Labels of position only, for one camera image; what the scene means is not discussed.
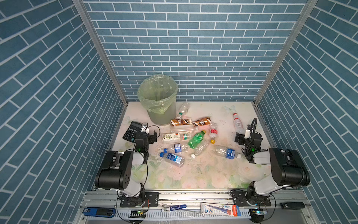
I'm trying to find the blue marker pen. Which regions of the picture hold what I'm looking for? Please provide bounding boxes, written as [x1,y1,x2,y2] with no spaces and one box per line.
[162,204,187,211]

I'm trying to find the clear bottle blue label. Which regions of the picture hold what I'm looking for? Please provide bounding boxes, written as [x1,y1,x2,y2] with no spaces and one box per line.
[215,146,241,160]

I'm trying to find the white slotted cable duct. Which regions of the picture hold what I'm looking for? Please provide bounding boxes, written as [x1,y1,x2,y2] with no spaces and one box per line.
[119,210,251,221]

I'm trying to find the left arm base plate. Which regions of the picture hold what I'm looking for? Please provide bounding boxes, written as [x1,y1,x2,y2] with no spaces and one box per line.
[119,191,159,208]

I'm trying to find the clear bottle red cap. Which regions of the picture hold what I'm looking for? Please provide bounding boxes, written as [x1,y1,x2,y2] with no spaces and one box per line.
[233,113,246,134]

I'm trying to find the black calculator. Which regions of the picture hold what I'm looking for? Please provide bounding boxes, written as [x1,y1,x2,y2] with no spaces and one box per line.
[123,121,143,143]

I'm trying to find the small crushed bottle blue label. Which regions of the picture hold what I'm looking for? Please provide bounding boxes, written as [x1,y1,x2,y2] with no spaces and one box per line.
[168,143,187,154]

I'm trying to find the green soda bottle yellow cap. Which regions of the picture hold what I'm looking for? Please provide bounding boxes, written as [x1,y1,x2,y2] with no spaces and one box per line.
[188,130,206,149]

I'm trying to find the blue cap bottle blue label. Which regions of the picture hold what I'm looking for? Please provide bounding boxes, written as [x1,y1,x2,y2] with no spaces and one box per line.
[159,152,185,167]

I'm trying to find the clear frosted bottle white cap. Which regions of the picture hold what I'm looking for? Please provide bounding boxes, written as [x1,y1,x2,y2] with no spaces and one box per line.
[170,124,199,133]

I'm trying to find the white red toothpaste box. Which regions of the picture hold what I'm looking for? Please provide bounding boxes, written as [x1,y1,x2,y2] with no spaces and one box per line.
[200,203,241,217]

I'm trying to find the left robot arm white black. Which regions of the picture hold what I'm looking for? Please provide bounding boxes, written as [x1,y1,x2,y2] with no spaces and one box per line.
[95,131,160,201]

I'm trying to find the red label bottle yellow cap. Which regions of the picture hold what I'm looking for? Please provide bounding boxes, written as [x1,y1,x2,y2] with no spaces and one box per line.
[208,123,218,144]

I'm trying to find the clear bottle green cap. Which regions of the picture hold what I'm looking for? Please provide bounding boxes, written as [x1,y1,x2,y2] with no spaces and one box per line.
[176,102,190,119]

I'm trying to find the black remote right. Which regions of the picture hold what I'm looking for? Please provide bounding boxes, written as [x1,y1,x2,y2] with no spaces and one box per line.
[280,202,305,210]

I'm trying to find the mesh bin with green bag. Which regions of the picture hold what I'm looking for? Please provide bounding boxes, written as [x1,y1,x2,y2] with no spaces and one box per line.
[138,74,178,126]

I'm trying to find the clear crushed bottle white cap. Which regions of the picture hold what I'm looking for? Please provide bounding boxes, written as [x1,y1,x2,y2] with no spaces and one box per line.
[190,140,210,159]

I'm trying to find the blue black handheld device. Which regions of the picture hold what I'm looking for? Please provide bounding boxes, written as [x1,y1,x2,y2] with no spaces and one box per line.
[83,207,116,218]

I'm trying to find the white tea bottle green label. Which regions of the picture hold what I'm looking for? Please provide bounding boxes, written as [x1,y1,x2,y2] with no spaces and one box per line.
[162,133,191,144]

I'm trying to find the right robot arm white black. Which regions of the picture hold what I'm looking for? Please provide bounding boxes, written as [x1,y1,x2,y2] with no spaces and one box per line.
[235,133,310,205]

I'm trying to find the brown coffee bottle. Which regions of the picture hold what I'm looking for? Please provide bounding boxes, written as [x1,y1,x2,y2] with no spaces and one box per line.
[192,117,212,127]
[170,119,192,126]

